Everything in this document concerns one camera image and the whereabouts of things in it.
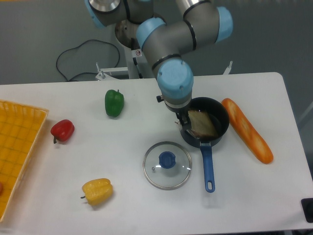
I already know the bagged toast slice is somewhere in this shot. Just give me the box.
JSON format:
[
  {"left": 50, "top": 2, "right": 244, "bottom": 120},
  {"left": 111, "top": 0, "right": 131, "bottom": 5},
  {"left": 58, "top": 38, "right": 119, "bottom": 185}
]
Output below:
[{"left": 188, "top": 110, "right": 219, "bottom": 139}]

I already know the dark pot blue handle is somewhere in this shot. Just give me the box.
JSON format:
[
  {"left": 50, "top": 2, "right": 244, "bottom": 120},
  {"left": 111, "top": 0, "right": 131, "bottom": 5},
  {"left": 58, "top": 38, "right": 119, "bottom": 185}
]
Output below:
[{"left": 180, "top": 97, "right": 229, "bottom": 193}]

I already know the glass lid blue knob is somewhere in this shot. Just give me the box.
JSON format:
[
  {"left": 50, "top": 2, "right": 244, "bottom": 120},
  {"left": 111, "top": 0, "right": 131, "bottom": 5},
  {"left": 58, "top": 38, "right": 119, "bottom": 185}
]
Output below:
[{"left": 142, "top": 141, "right": 192, "bottom": 190}]

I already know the black box at table corner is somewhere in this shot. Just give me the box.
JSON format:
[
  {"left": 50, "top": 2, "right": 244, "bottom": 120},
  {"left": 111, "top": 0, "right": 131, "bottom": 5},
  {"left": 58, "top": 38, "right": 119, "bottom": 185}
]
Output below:
[{"left": 301, "top": 198, "right": 313, "bottom": 223}]

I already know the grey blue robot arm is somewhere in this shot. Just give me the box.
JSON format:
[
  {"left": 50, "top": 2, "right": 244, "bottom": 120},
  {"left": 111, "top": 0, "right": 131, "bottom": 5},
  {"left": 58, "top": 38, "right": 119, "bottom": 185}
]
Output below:
[{"left": 85, "top": 0, "right": 233, "bottom": 130}]

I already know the yellow bell pepper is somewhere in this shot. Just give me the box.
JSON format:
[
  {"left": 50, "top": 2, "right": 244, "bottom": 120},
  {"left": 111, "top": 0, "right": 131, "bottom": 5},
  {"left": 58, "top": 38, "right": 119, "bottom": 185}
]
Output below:
[{"left": 82, "top": 178, "right": 113, "bottom": 206}]

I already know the orange baguette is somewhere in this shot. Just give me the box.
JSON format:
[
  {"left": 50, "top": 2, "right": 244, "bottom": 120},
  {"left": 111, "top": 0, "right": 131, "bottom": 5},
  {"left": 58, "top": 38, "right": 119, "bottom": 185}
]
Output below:
[{"left": 222, "top": 98, "right": 273, "bottom": 165}]

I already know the green bell pepper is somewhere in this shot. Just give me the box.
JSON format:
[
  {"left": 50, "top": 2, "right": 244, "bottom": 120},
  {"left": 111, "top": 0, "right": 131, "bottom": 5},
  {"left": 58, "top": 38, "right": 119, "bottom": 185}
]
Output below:
[{"left": 104, "top": 90, "right": 125, "bottom": 118}]

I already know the yellow woven basket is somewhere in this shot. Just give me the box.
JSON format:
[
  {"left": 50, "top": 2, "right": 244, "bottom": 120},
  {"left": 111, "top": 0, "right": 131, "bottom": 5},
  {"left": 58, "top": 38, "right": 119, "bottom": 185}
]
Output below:
[{"left": 0, "top": 100, "right": 49, "bottom": 221}]

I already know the black cable on floor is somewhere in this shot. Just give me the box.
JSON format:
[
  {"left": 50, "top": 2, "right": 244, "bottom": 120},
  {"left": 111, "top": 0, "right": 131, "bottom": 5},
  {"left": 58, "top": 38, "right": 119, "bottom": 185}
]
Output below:
[{"left": 56, "top": 39, "right": 121, "bottom": 82}]

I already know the red bell pepper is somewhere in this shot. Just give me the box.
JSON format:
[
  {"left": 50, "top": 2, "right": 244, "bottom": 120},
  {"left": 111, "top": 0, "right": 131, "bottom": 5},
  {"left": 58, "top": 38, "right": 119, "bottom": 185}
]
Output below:
[{"left": 50, "top": 119, "right": 75, "bottom": 144}]

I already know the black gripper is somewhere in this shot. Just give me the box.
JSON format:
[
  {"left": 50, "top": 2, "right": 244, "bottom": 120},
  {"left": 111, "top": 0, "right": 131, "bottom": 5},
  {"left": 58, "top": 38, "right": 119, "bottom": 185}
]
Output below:
[{"left": 156, "top": 95, "right": 191, "bottom": 127}]

